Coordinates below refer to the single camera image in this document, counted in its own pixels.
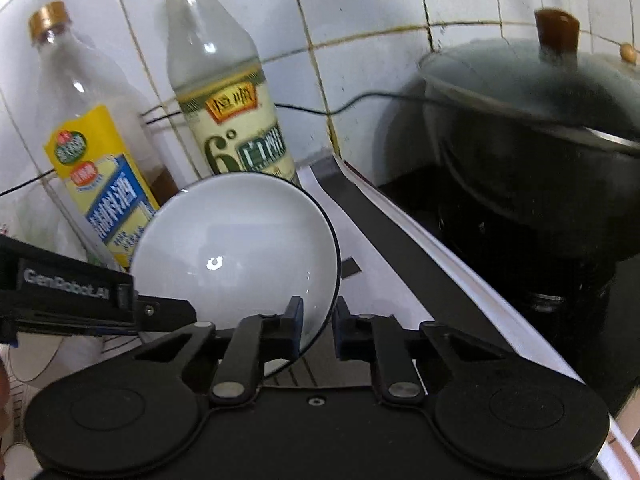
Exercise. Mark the striped tablecloth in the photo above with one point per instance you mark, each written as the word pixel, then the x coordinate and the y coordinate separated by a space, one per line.
pixel 410 270

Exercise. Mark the white bowl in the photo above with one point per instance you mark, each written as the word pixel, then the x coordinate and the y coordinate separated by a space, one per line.
pixel 235 255

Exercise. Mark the clear vinegar bottle yellow cap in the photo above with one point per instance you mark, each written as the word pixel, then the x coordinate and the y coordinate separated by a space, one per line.
pixel 220 85

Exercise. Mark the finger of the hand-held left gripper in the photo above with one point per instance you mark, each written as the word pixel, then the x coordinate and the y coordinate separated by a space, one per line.
pixel 165 310

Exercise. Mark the cream pot with lid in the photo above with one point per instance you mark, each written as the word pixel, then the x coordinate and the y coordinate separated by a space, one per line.
pixel 628 53

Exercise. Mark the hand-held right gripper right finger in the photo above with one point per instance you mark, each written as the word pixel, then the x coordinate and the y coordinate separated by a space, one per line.
pixel 342 330

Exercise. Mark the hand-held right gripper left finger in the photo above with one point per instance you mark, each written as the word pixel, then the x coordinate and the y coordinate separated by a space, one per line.
pixel 296 325

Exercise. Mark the cooking wine bottle yellow label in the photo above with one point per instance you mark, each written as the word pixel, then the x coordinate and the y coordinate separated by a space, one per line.
pixel 95 170

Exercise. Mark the black stove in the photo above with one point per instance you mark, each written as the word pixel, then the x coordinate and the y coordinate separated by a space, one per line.
pixel 540 280

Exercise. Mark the glass wok lid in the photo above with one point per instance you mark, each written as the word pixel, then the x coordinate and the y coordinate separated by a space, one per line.
pixel 505 75

